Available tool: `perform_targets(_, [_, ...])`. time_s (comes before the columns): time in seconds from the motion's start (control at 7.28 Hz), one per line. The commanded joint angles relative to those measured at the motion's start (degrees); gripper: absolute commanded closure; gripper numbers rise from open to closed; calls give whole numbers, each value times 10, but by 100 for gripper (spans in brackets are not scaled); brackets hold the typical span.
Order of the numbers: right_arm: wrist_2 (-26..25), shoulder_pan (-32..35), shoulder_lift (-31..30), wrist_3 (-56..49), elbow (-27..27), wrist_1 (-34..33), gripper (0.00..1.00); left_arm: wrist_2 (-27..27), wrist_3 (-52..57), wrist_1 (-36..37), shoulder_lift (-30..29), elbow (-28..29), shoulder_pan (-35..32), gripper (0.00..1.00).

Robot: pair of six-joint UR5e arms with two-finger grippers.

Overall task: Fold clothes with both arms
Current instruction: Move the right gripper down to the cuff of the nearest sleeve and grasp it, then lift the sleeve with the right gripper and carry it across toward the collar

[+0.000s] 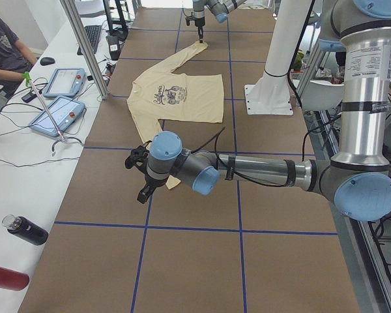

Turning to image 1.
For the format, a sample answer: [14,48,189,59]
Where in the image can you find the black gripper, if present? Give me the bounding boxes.
[124,145,155,203]
[185,11,205,43]

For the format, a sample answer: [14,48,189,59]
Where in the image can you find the cream long-sleeve printed shirt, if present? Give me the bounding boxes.
[126,42,224,191]

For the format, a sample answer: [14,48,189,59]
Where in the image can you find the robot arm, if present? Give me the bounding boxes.
[185,0,244,43]
[125,1,391,221]

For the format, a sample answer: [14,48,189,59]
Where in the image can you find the black power adapter with label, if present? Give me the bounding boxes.
[106,35,121,61]

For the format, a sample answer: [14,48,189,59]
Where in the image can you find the black keyboard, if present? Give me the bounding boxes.
[84,25,102,54]

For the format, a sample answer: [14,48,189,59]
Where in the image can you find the near blue teach pendant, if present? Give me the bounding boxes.
[28,96,85,138]

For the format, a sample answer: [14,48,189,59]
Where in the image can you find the blue teach pendant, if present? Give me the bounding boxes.
[42,68,86,98]
[28,96,85,138]

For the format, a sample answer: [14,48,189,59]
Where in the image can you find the black water bottle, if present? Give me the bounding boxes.
[2,215,49,246]

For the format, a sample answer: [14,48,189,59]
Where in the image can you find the white plastic chair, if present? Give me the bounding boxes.
[301,80,344,111]

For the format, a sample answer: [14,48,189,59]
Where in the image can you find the far blue teach pendant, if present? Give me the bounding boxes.
[42,68,86,98]

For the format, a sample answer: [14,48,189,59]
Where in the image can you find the black smartphone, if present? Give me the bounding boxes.
[22,91,37,103]

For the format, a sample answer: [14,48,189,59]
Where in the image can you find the black computer mouse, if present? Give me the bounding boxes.
[40,57,55,66]

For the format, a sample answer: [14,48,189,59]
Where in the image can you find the red water bottle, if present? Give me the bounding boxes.
[0,267,30,291]

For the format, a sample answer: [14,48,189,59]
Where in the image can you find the seated person in grey shirt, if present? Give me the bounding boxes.
[0,18,37,98]

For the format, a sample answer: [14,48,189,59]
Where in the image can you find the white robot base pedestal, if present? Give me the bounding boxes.
[244,0,314,115]

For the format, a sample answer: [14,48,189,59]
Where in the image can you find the aluminium frame post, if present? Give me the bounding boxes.
[60,0,109,100]

